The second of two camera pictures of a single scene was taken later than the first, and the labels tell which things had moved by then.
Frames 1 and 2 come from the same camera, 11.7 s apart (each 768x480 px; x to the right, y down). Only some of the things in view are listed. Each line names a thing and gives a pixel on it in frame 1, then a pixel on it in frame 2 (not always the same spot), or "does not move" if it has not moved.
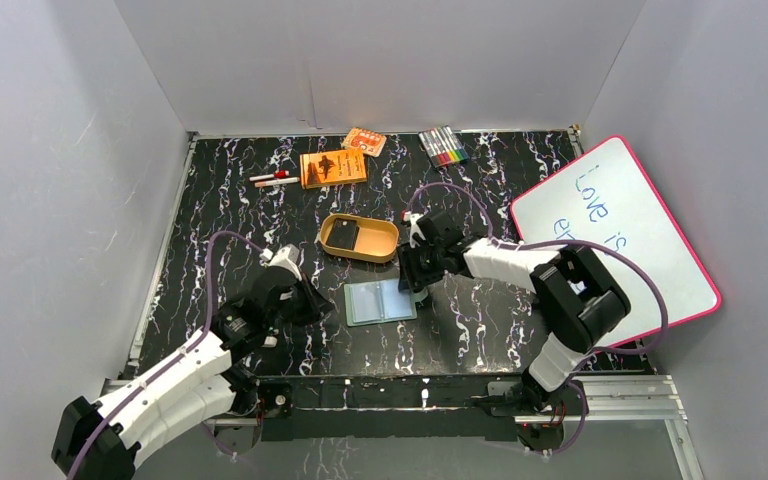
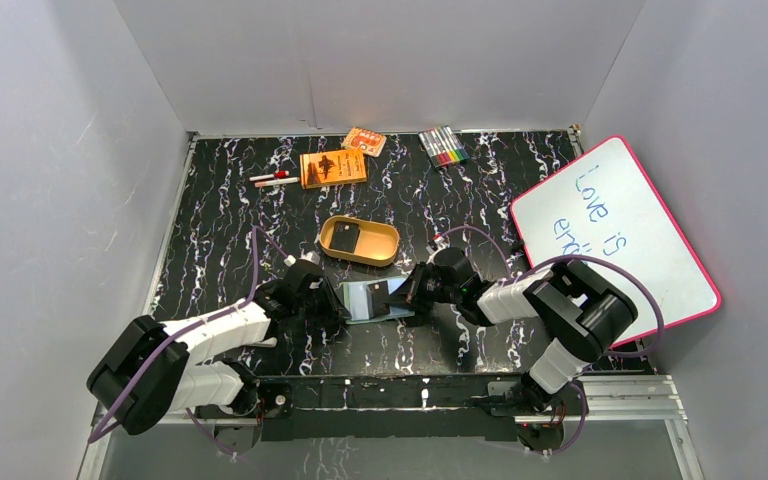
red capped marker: x=277 y=174 does not move
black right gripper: x=410 y=276 → x=407 y=295
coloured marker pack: x=443 y=147 does not move
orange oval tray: x=377 y=240 does not move
